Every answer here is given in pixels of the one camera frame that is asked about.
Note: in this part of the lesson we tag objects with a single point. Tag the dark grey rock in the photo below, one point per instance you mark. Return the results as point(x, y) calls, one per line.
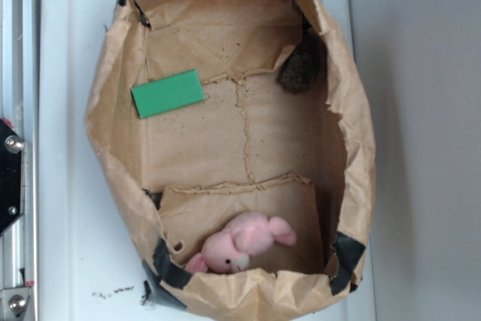
point(300, 70)

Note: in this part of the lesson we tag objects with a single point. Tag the brown paper bag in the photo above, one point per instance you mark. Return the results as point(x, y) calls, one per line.
point(180, 176)

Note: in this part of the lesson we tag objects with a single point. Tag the green rectangular box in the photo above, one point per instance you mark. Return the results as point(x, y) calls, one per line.
point(167, 94)

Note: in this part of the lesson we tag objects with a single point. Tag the pink plush bunny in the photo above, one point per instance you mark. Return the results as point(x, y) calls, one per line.
point(247, 235)

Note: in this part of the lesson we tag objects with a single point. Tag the black mounting bracket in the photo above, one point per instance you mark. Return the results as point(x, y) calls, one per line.
point(12, 187)

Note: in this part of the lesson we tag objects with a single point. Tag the aluminium frame rail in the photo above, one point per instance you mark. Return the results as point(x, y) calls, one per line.
point(20, 20)

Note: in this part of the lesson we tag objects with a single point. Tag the silver corner bracket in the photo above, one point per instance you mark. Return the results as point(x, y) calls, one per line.
point(17, 304)

